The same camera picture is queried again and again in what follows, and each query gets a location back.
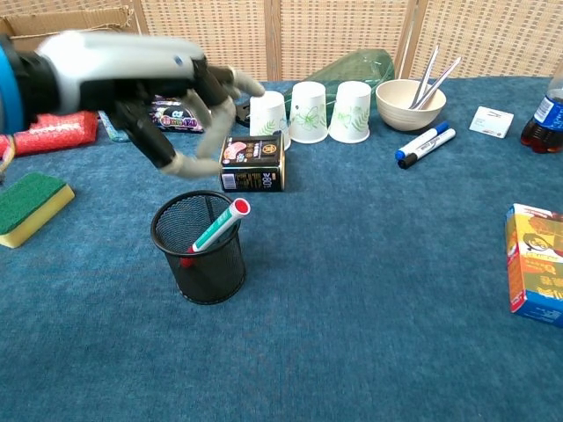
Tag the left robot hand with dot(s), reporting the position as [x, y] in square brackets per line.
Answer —
[123, 61]

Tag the red and white marker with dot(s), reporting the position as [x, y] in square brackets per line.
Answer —
[220, 226]

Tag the black mesh pen holder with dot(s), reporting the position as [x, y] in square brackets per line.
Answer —
[211, 277]

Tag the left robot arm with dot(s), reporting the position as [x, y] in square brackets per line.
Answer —
[17, 88]

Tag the blue cap marker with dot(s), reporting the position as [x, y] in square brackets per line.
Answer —
[422, 140]

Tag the black cap marker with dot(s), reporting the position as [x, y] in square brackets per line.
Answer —
[433, 146]

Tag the light blue drink can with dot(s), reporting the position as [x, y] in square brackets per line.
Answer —
[112, 129]

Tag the brown cardboard box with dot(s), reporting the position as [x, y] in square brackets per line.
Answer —
[66, 22]

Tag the dark sanitary pad pack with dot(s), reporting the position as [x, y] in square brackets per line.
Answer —
[180, 121]

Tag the red bubble wrap roll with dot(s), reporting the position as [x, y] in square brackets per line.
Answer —
[57, 132]

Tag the white paper cup green print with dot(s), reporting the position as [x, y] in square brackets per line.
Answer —
[308, 114]
[268, 116]
[352, 114]

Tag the black gold tin box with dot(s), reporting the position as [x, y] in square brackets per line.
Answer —
[253, 169]

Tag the woven folding screen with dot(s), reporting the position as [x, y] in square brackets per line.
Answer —
[308, 39]

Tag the green yellow sponge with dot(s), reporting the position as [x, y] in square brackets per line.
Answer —
[22, 220]

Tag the green plastic spray bottle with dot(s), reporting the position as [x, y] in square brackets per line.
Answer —
[352, 68]

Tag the beige bowl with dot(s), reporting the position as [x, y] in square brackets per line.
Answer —
[396, 114]

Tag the metal spoon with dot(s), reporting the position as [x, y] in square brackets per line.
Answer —
[427, 72]
[442, 79]

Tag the small white card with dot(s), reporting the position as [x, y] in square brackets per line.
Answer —
[492, 121]

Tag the cola bottle blue cap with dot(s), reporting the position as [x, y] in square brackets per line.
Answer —
[545, 114]

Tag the yellow blue carton box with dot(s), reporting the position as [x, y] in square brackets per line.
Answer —
[538, 264]

